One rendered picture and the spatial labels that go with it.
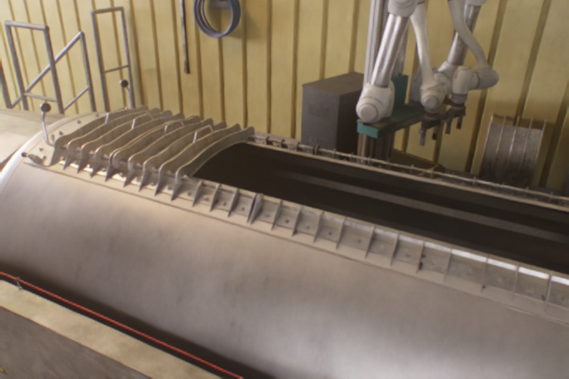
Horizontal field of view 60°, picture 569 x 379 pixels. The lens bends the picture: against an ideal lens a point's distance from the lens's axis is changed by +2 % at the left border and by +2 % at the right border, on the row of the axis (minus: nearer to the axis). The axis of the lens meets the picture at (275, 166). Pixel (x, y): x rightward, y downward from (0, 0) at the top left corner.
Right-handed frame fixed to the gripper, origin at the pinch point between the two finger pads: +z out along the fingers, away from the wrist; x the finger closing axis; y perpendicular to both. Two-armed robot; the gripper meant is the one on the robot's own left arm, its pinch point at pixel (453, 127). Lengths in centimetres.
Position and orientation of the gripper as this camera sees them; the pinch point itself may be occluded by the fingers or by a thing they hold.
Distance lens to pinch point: 318.5
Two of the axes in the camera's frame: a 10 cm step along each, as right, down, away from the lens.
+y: 6.8, 3.1, -6.7
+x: 7.4, -2.7, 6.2
